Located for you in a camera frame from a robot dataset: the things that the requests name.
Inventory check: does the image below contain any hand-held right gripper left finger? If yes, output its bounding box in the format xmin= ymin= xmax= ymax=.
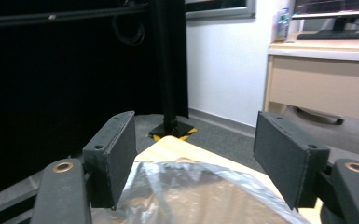
xmin=81 ymin=110 xmax=138 ymax=210

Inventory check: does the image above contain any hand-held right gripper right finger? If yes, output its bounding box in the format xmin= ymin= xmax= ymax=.
xmin=253 ymin=110 xmax=331 ymax=211

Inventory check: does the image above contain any grey plastic garbage bag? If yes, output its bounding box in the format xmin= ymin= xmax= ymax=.
xmin=91 ymin=160 xmax=312 ymax=224

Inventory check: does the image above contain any black chair base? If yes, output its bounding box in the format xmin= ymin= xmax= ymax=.
xmin=292 ymin=105 xmax=346 ymax=126

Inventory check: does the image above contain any beige wooden desk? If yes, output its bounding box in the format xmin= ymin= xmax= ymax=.
xmin=262 ymin=39 xmax=359 ymax=123

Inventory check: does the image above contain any black stand with striped base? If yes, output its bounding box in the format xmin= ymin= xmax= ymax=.
xmin=148 ymin=0 xmax=199 ymax=142

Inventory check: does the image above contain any computer monitor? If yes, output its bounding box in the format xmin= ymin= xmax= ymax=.
xmin=292 ymin=0 xmax=359 ymax=41

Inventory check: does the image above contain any clear plastic bottle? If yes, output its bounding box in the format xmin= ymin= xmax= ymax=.
xmin=272 ymin=7 xmax=292 ymax=42

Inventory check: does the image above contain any black metal crossbar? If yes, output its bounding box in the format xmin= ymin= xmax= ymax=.
xmin=0 ymin=3 xmax=153 ymax=30

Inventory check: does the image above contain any grey framed board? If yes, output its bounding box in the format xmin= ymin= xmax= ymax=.
xmin=184 ymin=0 xmax=257 ymax=21

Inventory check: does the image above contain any coiled black cable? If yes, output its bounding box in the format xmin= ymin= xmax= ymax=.
xmin=111 ymin=14 xmax=146 ymax=47

